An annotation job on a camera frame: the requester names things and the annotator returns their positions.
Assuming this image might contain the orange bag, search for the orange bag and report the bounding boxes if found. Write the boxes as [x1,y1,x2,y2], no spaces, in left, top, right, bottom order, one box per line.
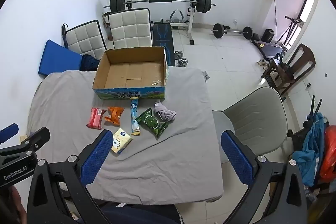
[319,125,336,182]

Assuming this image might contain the black metal stand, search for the black metal stand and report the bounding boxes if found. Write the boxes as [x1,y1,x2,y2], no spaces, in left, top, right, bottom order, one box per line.
[287,95,330,146]

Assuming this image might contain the green snack packet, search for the green snack packet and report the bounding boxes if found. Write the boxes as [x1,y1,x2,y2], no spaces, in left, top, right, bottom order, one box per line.
[135,108,171,139]

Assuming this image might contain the black bag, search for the black bag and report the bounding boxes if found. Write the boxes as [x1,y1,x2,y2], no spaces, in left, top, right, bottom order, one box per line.
[274,53,294,75]

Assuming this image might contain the narrow white padded chair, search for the narrow white padded chair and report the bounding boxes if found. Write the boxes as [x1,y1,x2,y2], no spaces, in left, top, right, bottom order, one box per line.
[64,20,107,59]

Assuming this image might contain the light blue jacket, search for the light blue jacket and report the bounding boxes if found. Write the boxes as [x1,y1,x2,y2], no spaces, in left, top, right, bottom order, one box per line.
[292,112,326,187]

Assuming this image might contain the thin black pole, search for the thin black pole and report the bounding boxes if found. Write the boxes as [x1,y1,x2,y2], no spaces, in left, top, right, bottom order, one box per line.
[273,0,279,43]

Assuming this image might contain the grey cable handle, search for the grey cable handle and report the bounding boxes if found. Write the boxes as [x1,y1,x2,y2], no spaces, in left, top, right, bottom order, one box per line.
[171,9,185,22]

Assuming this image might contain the yellow white tissue pack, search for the yellow white tissue pack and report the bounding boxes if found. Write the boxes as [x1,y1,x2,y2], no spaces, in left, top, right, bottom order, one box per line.
[111,128,133,155]

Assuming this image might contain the dark blue jacket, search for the dark blue jacket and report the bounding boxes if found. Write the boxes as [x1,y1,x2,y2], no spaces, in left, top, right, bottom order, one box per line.
[80,54,101,72]

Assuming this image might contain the grey shell chair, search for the grey shell chair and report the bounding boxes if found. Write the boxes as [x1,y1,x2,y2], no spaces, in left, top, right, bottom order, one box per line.
[212,86,289,163]

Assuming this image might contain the sock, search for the sock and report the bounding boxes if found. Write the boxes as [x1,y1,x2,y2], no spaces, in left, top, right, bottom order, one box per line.
[154,101,177,123]

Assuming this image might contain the black blue weight bench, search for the black blue weight bench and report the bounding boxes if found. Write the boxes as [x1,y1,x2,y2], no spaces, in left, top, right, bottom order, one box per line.
[153,21,175,66]

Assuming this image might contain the red snack packet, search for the red snack packet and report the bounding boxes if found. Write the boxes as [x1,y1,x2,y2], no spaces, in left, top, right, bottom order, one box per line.
[87,107,107,130]

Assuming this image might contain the blue foam mat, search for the blue foam mat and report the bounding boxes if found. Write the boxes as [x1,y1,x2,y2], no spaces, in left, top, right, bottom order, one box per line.
[38,39,84,76]

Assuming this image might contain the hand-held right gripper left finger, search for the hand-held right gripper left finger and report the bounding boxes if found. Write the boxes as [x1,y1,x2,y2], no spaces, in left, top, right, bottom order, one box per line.
[26,129,114,224]

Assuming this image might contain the long blue white packet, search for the long blue white packet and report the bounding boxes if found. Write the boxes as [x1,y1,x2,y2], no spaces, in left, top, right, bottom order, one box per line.
[130,97,142,136]

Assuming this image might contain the dark wooden chair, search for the dark wooden chair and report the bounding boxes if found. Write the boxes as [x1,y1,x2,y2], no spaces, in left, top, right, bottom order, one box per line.
[261,43,316,101]

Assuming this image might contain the chrome dumbbell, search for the chrome dumbbell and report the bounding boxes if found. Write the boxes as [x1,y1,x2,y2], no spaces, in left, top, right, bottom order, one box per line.
[175,51,189,67]

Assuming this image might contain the grey bed sheet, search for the grey bed sheet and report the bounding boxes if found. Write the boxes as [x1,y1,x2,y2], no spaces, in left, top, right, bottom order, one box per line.
[28,67,224,205]

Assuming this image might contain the long barbell with plates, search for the long barbell with plates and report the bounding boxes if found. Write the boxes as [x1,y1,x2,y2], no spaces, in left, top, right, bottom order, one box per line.
[103,0,217,14]

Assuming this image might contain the short barbell with plates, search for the short barbell with plates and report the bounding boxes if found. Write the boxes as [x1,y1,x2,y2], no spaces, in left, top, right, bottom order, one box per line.
[210,23,254,40]

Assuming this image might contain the cardboard box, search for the cardboard box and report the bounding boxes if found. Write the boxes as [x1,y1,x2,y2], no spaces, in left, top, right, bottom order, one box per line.
[92,46,168,102]

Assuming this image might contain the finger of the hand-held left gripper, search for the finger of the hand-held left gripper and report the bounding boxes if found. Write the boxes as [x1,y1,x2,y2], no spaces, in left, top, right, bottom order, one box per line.
[0,123,19,144]
[20,127,51,153]

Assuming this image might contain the black speaker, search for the black speaker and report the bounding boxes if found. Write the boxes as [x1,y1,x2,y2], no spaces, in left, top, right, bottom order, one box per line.
[261,29,275,43]

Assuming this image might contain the treadmill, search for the treadmill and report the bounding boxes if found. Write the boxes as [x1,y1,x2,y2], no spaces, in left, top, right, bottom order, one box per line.
[253,15,303,60]

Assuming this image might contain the person's dark pants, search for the person's dark pants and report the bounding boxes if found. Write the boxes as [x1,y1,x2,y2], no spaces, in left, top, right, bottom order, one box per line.
[100,202,181,224]

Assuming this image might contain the wide white padded chair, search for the wide white padded chair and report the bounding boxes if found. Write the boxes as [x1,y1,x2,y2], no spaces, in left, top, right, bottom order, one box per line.
[108,8,153,50]

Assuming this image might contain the window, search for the window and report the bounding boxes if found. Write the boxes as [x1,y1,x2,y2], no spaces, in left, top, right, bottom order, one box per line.
[297,0,319,28]

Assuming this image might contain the orange snack packet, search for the orange snack packet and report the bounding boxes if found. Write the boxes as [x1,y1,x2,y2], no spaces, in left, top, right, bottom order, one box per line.
[104,106,125,126]

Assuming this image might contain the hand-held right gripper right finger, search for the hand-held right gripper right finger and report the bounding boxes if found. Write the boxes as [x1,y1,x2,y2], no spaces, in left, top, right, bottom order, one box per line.
[220,130,309,224]

